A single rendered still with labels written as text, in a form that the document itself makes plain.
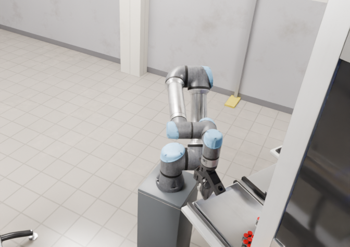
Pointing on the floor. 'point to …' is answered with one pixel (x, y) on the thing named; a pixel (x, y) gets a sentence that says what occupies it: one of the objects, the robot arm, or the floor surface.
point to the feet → (19, 235)
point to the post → (306, 112)
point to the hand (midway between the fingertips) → (206, 198)
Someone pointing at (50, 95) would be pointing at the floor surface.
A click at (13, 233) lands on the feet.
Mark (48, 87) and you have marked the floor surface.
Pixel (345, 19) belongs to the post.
